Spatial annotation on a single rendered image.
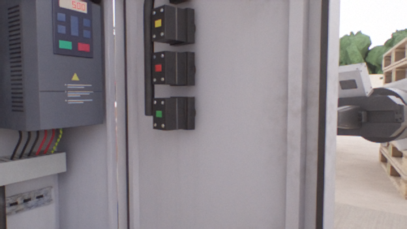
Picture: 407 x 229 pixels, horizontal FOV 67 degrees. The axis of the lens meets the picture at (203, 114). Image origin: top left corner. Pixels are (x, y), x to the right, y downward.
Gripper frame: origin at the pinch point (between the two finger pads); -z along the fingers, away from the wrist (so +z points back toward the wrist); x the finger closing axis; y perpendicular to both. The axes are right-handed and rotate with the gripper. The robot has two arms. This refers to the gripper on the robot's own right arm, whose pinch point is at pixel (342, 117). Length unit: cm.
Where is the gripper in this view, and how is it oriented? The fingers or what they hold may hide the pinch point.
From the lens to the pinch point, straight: 45.8
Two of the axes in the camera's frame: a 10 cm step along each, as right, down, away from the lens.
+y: 0.3, 10.0, 0.0
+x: 6.2, -0.2, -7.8
